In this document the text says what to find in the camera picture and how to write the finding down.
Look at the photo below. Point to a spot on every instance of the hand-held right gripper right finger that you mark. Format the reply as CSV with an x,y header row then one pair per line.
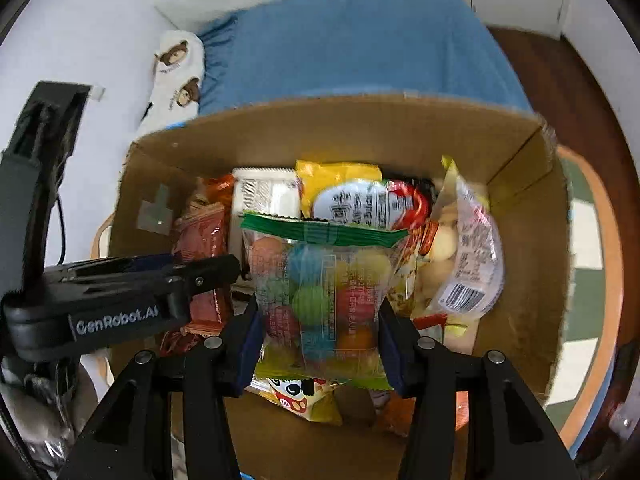
x,y
395,360

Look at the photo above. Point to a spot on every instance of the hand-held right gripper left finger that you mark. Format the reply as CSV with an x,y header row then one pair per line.
x,y
250,350

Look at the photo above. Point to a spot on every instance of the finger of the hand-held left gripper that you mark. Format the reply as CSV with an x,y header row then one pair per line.
x,y
215,270
150,262

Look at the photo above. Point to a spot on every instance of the brownish red foil packet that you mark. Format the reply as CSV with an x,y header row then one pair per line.
x,y
200,237

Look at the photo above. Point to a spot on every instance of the colourful candy bag green header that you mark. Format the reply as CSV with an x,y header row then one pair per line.
x,y
320,280

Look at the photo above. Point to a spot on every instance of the yellow clear biscuit packet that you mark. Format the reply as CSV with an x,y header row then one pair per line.
x,y
465,260

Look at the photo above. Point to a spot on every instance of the brown cardboard box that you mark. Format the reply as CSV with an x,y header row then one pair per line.
x,y
350,130

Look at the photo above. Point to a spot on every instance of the yellow panda chips packet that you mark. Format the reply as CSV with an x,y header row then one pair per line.
x,y
300,400

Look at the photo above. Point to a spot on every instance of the clear nut snack packet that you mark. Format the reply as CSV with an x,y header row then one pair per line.
x,y
407,280

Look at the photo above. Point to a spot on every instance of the white striped snack packet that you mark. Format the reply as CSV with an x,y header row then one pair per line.
x,y
265,195

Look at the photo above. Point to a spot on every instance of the yellow red white-label packet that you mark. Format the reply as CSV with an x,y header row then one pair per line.
x,y
350,200

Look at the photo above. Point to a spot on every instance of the white bear print cloth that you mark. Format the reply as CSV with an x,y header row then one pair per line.
x,y
175,75

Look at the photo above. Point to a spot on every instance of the green white checkered mat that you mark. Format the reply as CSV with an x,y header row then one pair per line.
x,y
585,240

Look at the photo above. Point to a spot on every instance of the blue cloth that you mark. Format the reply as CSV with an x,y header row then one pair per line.
x,y
360,40

